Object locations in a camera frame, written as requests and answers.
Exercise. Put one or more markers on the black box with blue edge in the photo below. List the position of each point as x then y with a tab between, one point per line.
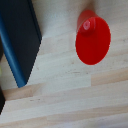
18	36

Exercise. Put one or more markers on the red plastic cup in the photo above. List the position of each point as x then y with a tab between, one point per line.
93	41

